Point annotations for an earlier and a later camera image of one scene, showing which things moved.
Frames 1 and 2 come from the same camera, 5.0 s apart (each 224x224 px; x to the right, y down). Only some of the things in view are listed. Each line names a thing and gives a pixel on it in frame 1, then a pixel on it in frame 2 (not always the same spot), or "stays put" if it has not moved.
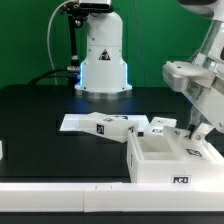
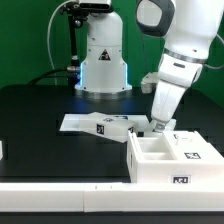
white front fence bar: (106, 197) stays put
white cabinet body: (152, 160) stays put
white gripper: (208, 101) -> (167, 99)
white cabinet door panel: (186, 147) stays put
